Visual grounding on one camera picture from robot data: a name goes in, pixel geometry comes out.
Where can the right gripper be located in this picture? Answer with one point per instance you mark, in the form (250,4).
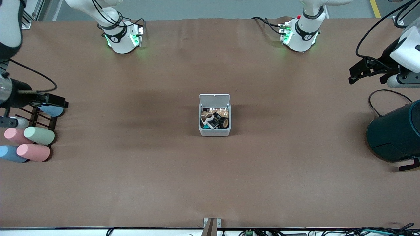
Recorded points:
(18,94)

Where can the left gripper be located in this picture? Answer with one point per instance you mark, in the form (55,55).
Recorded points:
(389,60)

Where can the black tape roll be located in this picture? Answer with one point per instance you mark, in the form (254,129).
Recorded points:
(221,123)

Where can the small black circuit board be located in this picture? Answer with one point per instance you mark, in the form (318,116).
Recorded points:
(215,122)

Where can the white square trash bin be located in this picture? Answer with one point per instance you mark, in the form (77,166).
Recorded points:
(215,132)

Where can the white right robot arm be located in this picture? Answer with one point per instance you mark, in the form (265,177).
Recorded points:
(115,39)

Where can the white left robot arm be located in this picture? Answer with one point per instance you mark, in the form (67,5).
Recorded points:
(305,32)

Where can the blue cylinder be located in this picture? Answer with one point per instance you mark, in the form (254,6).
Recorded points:
(52,111)
(11,154)

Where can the brown wooden rack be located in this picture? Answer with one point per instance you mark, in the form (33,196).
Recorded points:
(34,113)

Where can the green cylinder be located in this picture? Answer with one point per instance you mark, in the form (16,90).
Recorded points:
(41,136)

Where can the white cylinder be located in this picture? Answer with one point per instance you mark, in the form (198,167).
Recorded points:
(21,123)

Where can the pink cylinder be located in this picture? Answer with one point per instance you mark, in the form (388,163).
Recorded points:
(14,136)
(32,152)

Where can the dark teal cylindrical container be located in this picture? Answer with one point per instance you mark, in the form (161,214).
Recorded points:
(393,134)

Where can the brown crumpled wrapper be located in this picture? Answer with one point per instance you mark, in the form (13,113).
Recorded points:
(224,113)

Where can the teal scrap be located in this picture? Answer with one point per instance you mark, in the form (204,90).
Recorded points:
(206,126)

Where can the brown table cover sheet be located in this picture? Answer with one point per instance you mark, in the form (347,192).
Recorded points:
(210,190)

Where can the aluminium frame profile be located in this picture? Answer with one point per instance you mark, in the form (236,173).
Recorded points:
(32,13)

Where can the metal edge bracket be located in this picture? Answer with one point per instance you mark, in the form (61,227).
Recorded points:
(211,224)

